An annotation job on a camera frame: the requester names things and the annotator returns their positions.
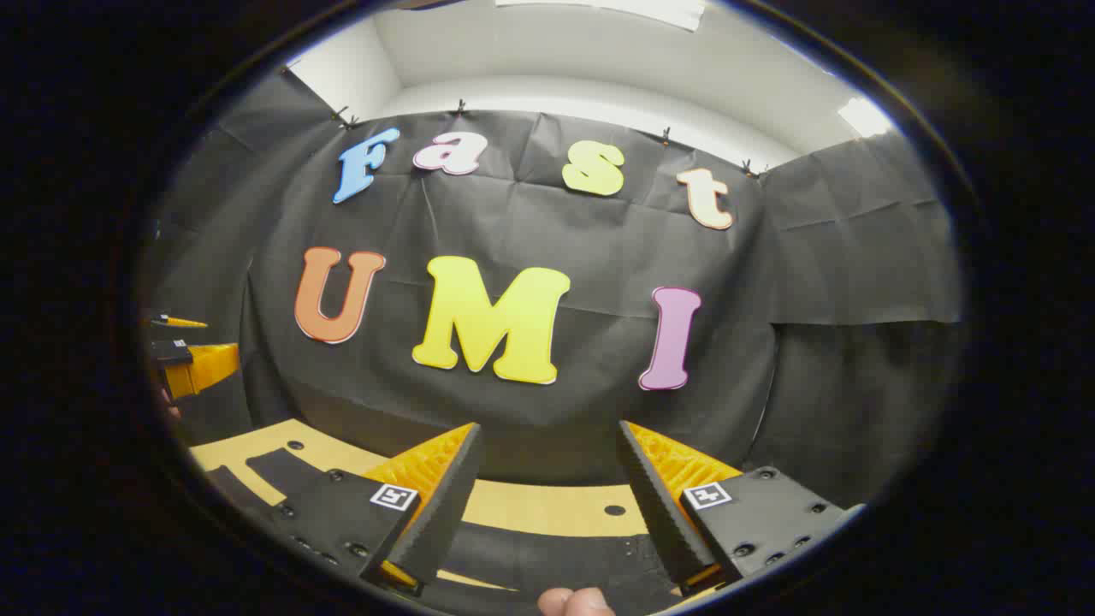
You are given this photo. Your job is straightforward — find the black backdrop cloth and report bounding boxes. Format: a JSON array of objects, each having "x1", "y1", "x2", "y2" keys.
[{"x1": 141, "y1": 68, "x2": 963, "y2": 514}]

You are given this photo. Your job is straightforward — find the dark grey jeans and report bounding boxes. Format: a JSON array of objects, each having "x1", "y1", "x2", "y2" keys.
[{"x1": 205, "y1": 447, "x2": 685, "y2": 600}]

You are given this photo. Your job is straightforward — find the ceiling light panel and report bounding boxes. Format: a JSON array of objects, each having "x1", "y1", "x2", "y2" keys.
[{"x1": 838, "y1": 96, "x2": 896, "y2": 139}]

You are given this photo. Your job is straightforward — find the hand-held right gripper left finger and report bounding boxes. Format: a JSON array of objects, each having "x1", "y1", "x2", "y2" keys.
[{"x1": 272, "y1": 422, "x2": 486, "y2": 597}]

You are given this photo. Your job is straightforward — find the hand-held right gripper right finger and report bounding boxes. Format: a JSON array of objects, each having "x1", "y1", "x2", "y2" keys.
[{"x1": 616, "y1": 419, "x2": 867, "y2": 597}]

